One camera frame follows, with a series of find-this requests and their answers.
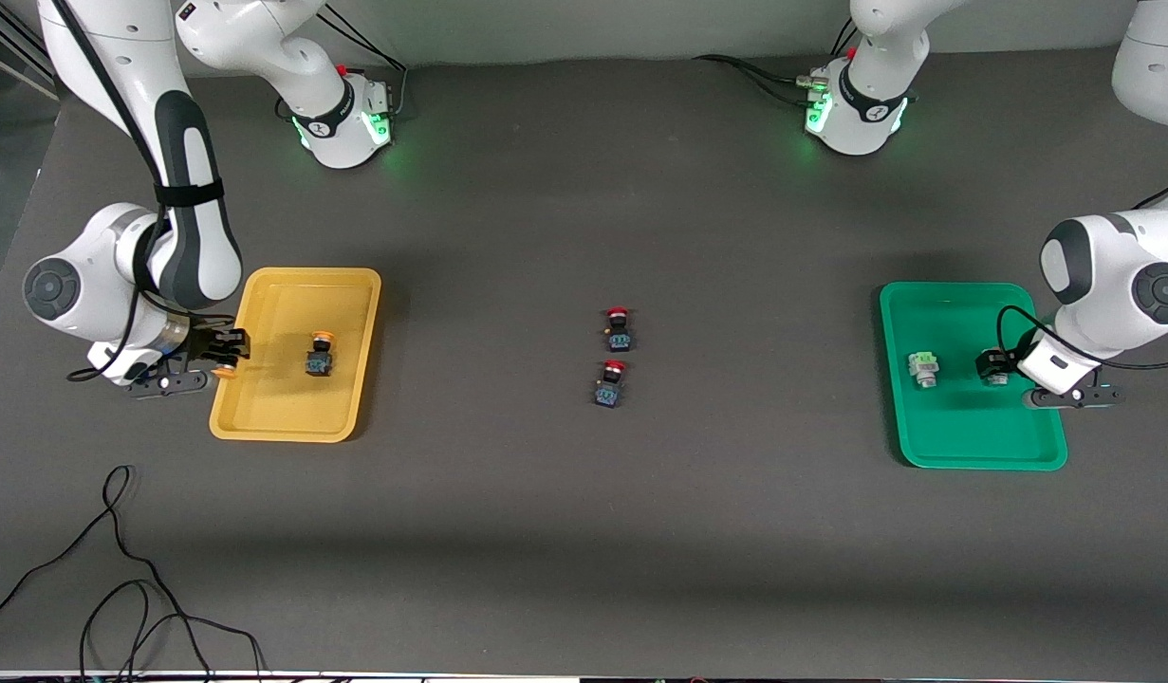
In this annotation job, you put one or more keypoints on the aluminium frame rail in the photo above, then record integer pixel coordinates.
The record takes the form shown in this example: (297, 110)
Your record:
(14, 43)

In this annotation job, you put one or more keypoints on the yellow mushroom pushbutton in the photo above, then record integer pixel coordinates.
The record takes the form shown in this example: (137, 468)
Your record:
(320, 359)
(225, 373)

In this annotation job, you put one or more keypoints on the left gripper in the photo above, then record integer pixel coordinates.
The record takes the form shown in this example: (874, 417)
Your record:
(993, 365)

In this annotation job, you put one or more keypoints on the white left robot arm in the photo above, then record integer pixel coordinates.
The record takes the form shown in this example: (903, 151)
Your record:
(1105, 275)

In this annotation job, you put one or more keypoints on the dark grey table mat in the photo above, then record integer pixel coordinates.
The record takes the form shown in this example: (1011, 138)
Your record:
(584, 190)

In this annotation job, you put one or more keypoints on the yellow plastic tray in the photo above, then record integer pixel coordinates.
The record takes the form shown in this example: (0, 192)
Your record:
(280, 398)

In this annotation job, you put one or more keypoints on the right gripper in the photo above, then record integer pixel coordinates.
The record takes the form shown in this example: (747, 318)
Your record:
(207, 343)

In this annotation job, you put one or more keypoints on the red mushroom pushbutton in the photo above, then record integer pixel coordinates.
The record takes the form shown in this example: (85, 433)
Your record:
(619, 332)
(610, 387)

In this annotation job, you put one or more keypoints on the pushbutton with green terminal block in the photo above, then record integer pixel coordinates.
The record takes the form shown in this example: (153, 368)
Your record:
(923, 368)

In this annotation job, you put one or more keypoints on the green plastic tray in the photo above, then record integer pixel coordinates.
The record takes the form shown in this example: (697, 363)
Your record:
(963, 427)

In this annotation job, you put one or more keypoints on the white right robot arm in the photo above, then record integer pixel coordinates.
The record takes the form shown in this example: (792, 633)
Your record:
(109, 57)

